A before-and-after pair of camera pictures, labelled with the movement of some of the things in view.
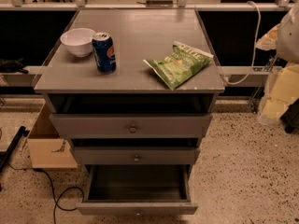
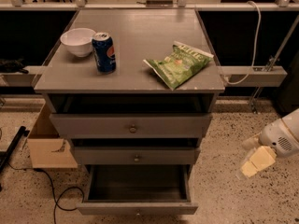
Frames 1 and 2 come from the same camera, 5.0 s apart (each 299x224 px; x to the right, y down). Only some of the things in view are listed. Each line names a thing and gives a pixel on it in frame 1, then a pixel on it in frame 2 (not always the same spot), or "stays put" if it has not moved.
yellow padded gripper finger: [269, 40] → [277, 136]
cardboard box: [49, 150] stays put
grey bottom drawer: [137, 190] stays put
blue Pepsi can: [104, 48] stays put
